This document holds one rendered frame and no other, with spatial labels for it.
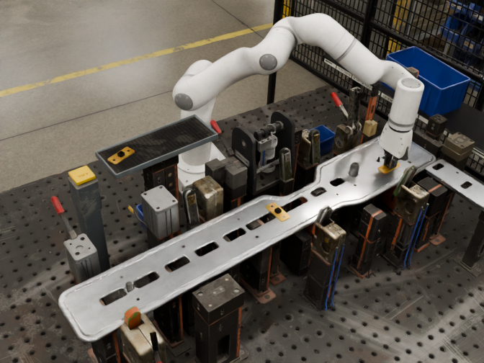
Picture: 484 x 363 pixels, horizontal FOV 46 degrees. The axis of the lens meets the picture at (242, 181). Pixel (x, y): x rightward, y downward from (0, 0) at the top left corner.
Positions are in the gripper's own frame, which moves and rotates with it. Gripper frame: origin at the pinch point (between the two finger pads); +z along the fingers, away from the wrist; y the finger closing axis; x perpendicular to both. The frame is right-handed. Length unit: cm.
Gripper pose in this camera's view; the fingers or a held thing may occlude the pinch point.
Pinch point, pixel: (390, 161)
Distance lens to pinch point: 207.3
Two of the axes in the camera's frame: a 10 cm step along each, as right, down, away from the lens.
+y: 6.0, 5.4, -5.9
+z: -0.3, 7.6, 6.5
